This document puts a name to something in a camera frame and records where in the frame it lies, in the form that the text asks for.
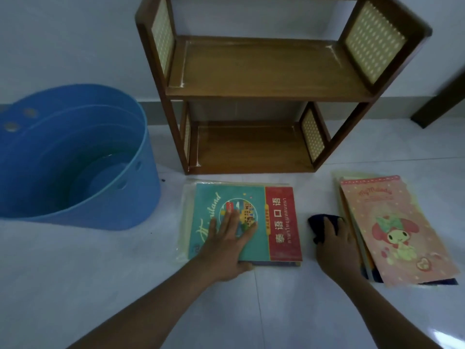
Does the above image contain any pale yellow book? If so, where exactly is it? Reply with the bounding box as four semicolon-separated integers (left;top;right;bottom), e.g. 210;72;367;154
333;171;382;277

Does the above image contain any person's right hand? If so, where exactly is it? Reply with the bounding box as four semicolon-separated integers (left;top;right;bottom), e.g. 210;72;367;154
315;216;361;286

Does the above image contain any dark blue book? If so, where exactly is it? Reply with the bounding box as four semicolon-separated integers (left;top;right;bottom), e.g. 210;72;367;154
363;262;459;286

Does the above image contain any person's left forearm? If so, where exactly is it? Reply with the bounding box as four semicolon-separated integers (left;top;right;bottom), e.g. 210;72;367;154
67;259;226;349

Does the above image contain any blue plastic tub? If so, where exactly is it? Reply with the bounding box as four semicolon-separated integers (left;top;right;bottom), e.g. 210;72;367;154
0;84;162;231

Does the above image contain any brown wooden two-tier shelf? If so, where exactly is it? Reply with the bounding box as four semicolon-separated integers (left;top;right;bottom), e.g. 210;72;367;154
135;0;433;175

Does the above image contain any person's right forearm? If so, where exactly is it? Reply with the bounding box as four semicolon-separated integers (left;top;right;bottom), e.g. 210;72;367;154
329;274;445;349

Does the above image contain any pink cartoon book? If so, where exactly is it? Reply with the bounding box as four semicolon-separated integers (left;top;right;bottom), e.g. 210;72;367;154
340;174;460;287

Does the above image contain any dark blue cloth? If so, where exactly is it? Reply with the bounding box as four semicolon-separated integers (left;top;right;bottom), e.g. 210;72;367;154
308;214;346;246

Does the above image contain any person's left hand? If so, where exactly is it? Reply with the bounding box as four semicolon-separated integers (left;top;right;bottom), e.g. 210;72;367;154
194;210;259;284

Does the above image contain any dark wooden furniture leg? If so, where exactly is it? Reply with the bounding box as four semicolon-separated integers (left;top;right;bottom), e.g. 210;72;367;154
411;71;465;129

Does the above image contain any teal and red book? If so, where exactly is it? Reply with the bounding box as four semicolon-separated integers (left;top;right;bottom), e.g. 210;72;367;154
188;183;303;267

